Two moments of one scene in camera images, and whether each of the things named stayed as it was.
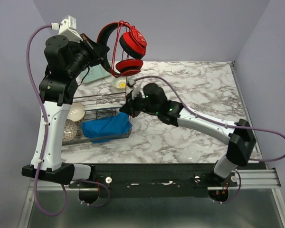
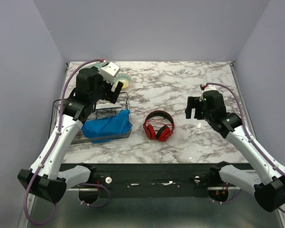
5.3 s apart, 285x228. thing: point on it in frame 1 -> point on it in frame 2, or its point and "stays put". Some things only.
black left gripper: x=96 y=51 -> x=116 y=94
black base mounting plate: x=155 y=180 stays put
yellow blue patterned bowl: x=120 y=82 stays put
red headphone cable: x=120 y=22 -> x=160 y=121
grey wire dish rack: x=97 y=106 stays put
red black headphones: x=132 y=48 -> x=163 y=132
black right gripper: x=132 y=104 -> x=198 y=110
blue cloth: x=118 y=124 stays put
